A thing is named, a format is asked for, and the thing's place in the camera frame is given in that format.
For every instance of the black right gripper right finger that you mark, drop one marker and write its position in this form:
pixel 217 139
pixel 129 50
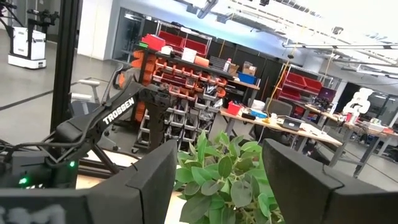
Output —
pixel 304 199

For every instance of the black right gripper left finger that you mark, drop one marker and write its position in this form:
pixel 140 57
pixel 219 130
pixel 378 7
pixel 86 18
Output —
pixel 124 202

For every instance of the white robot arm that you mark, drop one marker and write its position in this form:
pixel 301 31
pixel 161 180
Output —
pixel 357 101

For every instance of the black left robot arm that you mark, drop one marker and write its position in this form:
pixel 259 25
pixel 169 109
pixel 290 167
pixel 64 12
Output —
pixel 118 112

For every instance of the wooden work table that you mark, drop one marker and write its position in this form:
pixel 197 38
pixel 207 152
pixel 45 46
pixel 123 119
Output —
pixel 295 132
pixel 367 129

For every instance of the black laptop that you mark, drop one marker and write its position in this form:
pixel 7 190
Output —
pixel 290 124

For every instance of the green potted plant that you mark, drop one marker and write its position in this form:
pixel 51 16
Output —
pixel 224 174

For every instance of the small red bin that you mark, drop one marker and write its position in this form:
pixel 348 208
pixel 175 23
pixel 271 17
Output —
pixel 233 109

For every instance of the metal rack red bins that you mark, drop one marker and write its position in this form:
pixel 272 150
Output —
pixel 295 81

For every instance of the white office chair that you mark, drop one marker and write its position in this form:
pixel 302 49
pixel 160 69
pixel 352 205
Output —
pixel 89 82

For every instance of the blue storage bin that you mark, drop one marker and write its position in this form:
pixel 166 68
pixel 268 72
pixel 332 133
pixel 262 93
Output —
pixel 247 78

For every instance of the white mobile robot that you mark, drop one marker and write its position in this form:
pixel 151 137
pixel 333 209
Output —
pixel 26 46

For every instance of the black aluminium table frame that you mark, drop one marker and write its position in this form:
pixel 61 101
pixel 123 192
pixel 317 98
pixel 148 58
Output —
pixel 66 62

